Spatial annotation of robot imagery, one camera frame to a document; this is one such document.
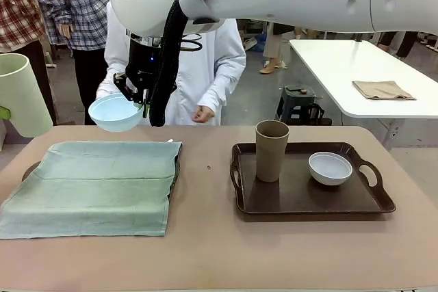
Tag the green cloth mat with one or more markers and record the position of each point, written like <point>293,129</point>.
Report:
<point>85,186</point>

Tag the brown cup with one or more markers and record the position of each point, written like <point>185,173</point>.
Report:
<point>268,155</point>

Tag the grey plastic stool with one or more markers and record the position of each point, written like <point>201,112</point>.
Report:
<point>296,100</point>

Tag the person's left forearm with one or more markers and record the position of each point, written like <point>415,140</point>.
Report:
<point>222,83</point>

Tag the white bowl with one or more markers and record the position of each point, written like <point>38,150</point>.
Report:
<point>330,177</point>

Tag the person in beige trousers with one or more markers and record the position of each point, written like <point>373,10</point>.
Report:
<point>273,49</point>

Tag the person in white hoodie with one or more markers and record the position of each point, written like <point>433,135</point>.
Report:
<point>212,66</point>

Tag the white table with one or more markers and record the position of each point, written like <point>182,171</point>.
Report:
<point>342,66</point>

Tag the light blue bowl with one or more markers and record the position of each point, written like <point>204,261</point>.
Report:
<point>113,117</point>

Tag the light green cup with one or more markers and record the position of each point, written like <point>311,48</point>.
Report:
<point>20,100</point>

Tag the person's right forearm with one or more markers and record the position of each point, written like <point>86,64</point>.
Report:
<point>104,87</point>

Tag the person in blue plaid shirt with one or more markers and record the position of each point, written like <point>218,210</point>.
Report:
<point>78,4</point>

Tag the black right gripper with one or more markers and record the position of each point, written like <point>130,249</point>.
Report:
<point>142,66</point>

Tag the brown plastic tray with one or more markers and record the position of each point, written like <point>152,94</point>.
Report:
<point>176,169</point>
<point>291,199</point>

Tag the person in red plaid shirt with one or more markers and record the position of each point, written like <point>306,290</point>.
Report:
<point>17,8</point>

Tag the person's left hand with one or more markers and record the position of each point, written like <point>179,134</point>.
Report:
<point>203,114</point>

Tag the beige cloth mat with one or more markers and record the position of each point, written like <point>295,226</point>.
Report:
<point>380,90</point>

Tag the person in white shirt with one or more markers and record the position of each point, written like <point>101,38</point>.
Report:
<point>407,44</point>

